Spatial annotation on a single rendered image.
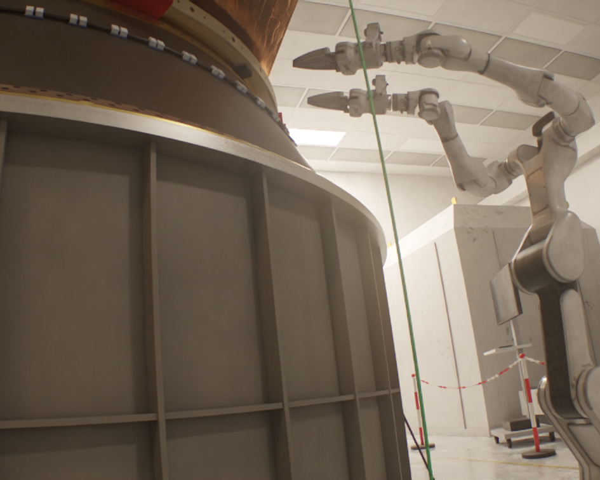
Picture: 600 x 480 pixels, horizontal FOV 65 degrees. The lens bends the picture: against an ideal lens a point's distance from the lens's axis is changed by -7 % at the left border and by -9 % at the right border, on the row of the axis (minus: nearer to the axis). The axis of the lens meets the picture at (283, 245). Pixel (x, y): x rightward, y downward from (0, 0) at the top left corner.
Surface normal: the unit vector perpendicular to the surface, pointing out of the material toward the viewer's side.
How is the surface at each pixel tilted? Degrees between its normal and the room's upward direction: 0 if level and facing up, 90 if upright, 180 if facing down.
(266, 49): 180
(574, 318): 90
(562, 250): 88
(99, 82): 62
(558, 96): 128
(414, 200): 90
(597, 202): 90
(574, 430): 122
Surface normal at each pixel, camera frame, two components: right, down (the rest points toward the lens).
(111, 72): 0.45, -0.71
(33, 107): 0.47, -0.30
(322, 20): 0.10, 0.95
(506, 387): 0.27, -0.31
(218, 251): 0.67, -0.28
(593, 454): -0.76, 0.53
